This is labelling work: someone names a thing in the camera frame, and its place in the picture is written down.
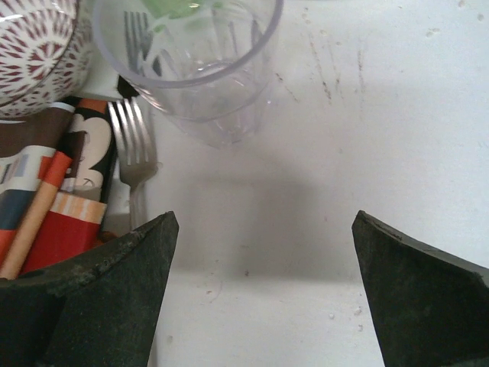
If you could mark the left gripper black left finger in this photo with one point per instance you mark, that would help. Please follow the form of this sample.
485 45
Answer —
99 308

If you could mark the white patterned strainer bowl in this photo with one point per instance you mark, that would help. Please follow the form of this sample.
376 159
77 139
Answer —
46 53

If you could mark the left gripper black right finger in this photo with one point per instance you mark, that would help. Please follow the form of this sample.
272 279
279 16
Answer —
429 308

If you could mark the clear drinking glass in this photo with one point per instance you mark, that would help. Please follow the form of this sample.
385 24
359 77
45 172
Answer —
206 65

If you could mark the striped orange cloth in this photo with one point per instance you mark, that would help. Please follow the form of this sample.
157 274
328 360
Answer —
55 167

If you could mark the silver fork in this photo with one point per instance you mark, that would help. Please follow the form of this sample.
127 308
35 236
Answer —
137 153

